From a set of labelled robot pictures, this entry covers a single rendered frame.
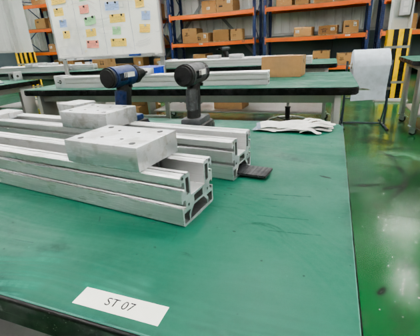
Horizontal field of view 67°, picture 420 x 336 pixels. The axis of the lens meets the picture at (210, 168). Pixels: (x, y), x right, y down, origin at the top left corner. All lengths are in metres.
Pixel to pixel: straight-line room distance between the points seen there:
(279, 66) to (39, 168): 2.12
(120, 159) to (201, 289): 0.24
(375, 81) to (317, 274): 3.78
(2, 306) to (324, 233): 0.43
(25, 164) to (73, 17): 3.76
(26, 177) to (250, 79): 1.67
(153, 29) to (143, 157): 3.35
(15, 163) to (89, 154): 0.24
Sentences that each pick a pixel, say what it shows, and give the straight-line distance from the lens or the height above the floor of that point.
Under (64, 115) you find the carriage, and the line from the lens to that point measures 0.90.
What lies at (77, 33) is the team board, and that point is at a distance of 4.40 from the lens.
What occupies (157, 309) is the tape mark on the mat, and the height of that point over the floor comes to 0.78.
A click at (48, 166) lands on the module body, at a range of 0.70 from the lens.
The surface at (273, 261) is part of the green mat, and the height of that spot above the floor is 0.78.
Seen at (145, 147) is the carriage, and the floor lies 0.90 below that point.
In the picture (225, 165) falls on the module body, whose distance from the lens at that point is 0.66.
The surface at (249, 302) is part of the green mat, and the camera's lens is 0.38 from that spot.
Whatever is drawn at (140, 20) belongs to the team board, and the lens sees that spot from 3.89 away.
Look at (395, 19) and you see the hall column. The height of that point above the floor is 1.25.
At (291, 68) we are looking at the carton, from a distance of 2.55.
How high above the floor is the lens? 1.04
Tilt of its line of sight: 21 degrees down
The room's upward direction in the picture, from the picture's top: 3 degrees counter-clockwise
